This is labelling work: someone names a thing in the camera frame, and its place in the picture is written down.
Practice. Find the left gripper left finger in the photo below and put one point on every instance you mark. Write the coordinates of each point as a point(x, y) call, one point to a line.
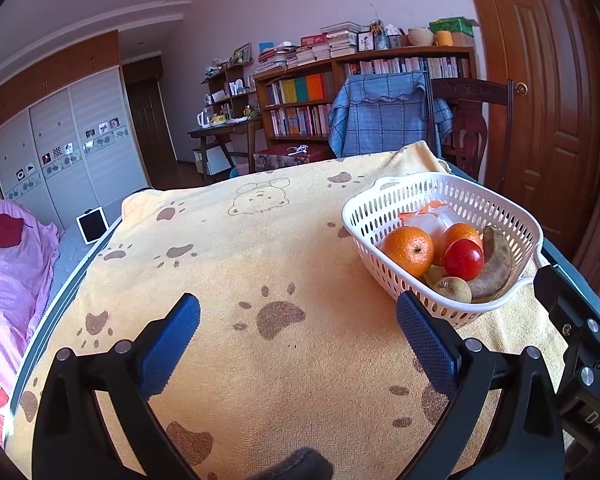
point(131, 372)

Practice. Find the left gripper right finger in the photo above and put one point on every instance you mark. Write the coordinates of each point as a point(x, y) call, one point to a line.
point(464, 371)

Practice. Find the green brown kiwi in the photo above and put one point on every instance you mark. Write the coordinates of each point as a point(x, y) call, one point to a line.
point(453, 288)

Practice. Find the red tomato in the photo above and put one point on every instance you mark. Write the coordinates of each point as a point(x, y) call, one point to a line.
point(463, 259)

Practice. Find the mandarin orange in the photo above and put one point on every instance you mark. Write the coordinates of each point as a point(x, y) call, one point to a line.
point(457, 237)
point(410, 248)

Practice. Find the orange snack bag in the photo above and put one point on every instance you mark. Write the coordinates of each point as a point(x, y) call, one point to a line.
point(431, 218)

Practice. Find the white plastic basket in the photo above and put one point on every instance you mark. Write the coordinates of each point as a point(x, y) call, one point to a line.
point(371, 215)

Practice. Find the pink bed blanket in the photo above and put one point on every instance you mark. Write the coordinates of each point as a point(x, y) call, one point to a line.
point(26, 273)

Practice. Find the white tablet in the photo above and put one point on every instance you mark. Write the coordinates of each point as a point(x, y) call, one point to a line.
point(92, 225)

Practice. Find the yellow bear print towel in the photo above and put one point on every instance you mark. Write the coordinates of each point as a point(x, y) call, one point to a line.
point(298, 346)

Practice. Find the red garment on bed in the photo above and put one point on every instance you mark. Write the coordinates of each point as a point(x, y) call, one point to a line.
point(10, 231)

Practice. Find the white wardrobe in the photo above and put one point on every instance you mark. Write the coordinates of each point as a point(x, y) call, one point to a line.
point(72, 152)

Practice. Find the brown wooden door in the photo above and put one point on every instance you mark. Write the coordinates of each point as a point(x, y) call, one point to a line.
point(550, 162)

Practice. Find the small wooden desk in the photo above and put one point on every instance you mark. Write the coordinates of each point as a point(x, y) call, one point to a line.
point(221, 135)

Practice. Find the red gift box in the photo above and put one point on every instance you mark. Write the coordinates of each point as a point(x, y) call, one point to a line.
point(285, 155)

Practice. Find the white electric kettle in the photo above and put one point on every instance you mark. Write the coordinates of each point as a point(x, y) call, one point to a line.
point(203, 119)

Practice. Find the blue plaid cloth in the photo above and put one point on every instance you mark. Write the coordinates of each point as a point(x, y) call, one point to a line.
point(384, 112)

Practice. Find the dark wooden chair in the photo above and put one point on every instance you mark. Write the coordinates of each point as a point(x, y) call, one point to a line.
point(469, 130)

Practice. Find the small open shelf unit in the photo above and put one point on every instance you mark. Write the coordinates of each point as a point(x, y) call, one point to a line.
point(230, 91)

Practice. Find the wooden bookshelf with books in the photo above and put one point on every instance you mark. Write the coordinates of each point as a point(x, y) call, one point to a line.
point(300, 103)

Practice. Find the yellow jar on shelf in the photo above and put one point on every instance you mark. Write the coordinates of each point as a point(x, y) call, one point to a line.
point(443, 38)

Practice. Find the woven basket on shelf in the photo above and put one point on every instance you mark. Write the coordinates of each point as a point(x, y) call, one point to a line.
point(420, 37)

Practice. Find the green box on shelf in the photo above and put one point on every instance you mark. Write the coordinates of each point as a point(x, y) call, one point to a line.
point(455, 24)

